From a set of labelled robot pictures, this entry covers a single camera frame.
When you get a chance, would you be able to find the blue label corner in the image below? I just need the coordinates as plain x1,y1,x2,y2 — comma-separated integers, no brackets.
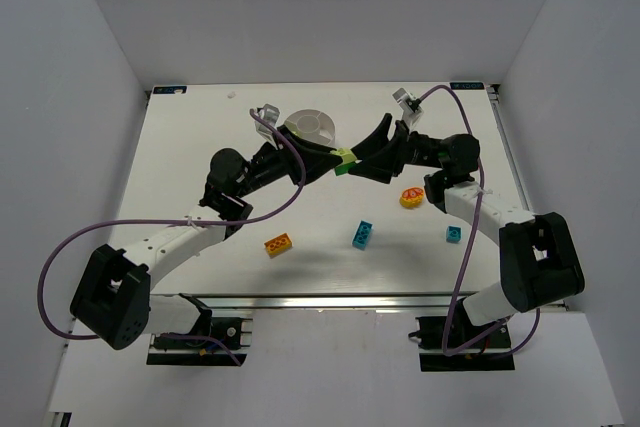
152,85,187,95
449,82,485,91

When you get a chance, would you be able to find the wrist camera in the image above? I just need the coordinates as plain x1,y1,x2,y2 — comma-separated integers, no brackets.
392,88,424,131
250,104,280,144

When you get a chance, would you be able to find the aluminium front rail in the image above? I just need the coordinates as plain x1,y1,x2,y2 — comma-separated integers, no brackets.
89,291,481,312

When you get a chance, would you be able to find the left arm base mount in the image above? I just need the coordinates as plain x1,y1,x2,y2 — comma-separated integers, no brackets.
146,309,253,367

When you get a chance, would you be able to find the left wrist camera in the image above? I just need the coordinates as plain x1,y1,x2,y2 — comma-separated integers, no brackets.
250,104,280,144

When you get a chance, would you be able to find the dark green curved lego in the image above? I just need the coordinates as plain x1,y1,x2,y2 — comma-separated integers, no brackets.
334,163,354,176

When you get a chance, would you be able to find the yellow orange patterned lego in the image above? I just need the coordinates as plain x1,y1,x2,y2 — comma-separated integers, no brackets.
399,187,425,209

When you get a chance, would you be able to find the blue label right corner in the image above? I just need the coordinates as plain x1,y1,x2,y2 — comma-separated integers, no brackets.
449,82,485,91

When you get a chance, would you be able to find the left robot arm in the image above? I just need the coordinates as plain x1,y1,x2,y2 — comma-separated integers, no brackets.
70,127,342,350

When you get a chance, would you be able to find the orange rectangular lego brick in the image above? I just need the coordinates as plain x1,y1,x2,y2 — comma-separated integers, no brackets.
264,233,293,258

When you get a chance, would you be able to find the white round divided container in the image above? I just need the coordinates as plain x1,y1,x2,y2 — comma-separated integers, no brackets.
284,109,336,148

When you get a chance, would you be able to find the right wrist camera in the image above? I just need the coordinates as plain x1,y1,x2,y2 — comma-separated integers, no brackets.
392,88,424,131

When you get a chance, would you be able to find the long teal lego brick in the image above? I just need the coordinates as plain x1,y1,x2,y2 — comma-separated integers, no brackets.
352,220,372,250

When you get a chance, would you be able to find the blue label left corner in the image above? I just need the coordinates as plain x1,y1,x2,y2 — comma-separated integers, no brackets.
152,85,187,95

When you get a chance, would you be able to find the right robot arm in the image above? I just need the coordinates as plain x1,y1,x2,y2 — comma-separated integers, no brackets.
349,115,585,327

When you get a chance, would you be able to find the small teal lego brick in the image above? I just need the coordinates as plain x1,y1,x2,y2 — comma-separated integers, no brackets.
446,226,462,244

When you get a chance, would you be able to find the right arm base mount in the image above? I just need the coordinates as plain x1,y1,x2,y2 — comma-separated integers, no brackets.
408,314,516,373

